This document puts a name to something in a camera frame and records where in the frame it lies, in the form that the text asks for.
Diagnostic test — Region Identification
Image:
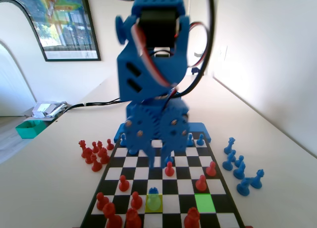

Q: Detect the white arched panel dark edge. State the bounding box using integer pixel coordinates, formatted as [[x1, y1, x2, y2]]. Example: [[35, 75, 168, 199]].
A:
[[0, 0, 47, 117]]

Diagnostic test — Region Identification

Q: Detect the tall red chess piece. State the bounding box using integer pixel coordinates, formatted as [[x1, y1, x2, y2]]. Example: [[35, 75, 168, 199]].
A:
[[103, 202, 123, 228], [125, 208, 142, 228], [183, 207, 201, 228]]

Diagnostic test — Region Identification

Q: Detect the pile of white papers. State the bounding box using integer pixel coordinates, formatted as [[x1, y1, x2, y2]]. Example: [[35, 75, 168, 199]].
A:
[[31, 101, 69, 119]]

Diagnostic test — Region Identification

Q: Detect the thick black looping cable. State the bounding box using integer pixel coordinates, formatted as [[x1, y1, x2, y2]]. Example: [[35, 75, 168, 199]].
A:
[[108, 0, 215, 97]]

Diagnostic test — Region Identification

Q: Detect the white wall switch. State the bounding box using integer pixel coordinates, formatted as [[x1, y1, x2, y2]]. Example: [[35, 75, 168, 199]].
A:
[[217, 45, 228, 63]]

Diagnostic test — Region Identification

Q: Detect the green plastic box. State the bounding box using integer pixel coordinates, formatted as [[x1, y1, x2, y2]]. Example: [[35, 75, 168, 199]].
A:
[[15, 120, 46, 139]]

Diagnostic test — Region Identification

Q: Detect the black framed map poster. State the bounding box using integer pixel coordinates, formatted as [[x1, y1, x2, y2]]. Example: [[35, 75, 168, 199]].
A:
[[0, 0, 102, 62]]

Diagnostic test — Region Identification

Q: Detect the red white black servo wire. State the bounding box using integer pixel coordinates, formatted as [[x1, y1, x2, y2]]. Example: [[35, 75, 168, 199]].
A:
[[130, 17, 179, 90], [187, 21, 211, 68]]

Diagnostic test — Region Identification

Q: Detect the blue chess bishop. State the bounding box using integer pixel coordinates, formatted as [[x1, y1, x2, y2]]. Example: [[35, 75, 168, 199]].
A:
[[233, 162, 246, 180], [222, 156, 233, 171]]

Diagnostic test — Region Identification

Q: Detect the white door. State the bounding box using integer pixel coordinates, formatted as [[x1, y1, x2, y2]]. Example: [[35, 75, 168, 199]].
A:
[[184, 0, 220, 76]]

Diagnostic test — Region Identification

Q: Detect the black and white chessboard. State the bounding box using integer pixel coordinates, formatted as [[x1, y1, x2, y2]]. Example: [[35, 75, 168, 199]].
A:
[[79, 131, 246, 228]]

